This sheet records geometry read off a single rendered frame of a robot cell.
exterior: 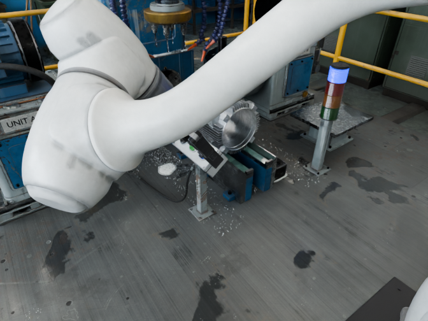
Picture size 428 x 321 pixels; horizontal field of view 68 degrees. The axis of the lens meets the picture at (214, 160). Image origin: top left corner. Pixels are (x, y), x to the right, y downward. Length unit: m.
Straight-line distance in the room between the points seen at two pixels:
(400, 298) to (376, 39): 3.65
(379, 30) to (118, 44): 4.00
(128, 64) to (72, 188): 0.19
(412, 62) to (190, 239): 3.56
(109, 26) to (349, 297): 0.82
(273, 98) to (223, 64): 1.26
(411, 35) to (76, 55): 3.91
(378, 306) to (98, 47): 0.84
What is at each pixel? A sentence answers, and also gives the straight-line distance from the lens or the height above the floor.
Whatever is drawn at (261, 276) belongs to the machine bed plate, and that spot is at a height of 0.80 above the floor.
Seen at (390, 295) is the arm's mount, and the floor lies 0.81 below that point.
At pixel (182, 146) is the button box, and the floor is 1.05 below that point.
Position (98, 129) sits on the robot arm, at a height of 1.38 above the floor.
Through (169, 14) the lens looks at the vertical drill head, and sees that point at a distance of 1.26.
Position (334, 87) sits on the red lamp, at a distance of 1.15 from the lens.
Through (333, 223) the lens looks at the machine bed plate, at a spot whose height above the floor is 0.80.
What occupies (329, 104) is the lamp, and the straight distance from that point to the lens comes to 1.17.
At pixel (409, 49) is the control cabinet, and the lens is 4.20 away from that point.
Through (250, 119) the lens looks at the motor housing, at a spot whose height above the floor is 1.02.
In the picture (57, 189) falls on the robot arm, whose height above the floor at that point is 1.33.
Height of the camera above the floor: 1.55
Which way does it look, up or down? 35 degrees down
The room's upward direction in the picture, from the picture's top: straight up
